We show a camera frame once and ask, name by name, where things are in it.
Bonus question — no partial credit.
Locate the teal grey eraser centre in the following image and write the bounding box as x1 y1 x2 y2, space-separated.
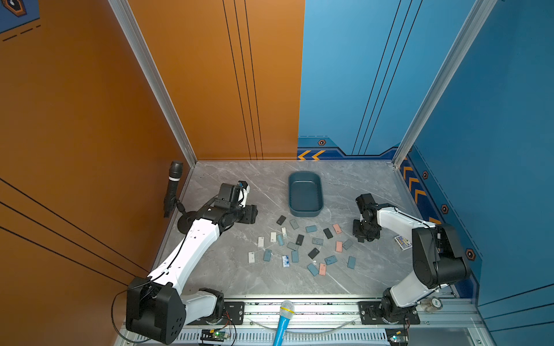
312 238 324 246

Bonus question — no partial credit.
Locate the pink eraser top right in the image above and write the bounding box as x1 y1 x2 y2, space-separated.
333 223 343 234

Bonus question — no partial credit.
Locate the light blue eraser bottom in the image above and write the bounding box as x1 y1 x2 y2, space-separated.
307 263 320 276

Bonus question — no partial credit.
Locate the teal eraser beside white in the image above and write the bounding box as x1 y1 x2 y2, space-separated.
276 234 284 246

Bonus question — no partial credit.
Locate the white blue printed eraser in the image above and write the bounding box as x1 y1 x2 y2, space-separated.
282 255 290 268

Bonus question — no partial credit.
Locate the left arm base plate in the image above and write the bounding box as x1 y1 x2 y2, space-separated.
190 300 245 326

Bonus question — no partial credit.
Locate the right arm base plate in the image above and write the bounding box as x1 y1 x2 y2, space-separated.
358 301 421 325

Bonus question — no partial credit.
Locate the teal eraser top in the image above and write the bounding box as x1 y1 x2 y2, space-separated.
305 225 317 233

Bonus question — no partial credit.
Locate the black eraser middle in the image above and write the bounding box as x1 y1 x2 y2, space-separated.
296 234 304 246

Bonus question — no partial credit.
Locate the clear tape roll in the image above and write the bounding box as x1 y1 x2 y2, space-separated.
421 297 443 313

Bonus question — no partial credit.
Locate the right green circuit board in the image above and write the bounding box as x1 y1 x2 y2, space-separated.
385 329 409 346

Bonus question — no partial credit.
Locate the black microphone on stand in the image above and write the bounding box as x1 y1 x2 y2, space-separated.
163 161 198 235

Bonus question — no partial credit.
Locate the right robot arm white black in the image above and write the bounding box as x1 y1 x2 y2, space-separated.
353 193 472 324

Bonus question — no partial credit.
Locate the green circuit board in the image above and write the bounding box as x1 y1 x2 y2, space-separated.
385 329 409 346
199 329 230 345

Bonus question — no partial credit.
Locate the colourful printed card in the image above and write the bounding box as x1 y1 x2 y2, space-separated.
394 236 413 251

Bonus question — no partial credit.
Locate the blue handheld microphone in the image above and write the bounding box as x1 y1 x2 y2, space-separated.
273 300 295 346

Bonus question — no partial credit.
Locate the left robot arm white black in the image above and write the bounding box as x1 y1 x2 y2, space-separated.
126 181 258 345

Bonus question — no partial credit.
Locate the black eraser lower centre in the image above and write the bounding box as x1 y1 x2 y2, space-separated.
308 248 320 260

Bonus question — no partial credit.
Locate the grey eraser top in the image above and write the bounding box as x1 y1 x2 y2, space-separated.
289 219 300 229

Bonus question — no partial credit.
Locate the dark teal storage box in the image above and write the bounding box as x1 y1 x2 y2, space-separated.
289 171 324 218

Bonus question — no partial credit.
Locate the left green circuit board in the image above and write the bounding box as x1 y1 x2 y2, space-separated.
199 329 230 345

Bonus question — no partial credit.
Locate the black eraser top left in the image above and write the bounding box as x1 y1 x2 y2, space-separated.
276 216 287 226

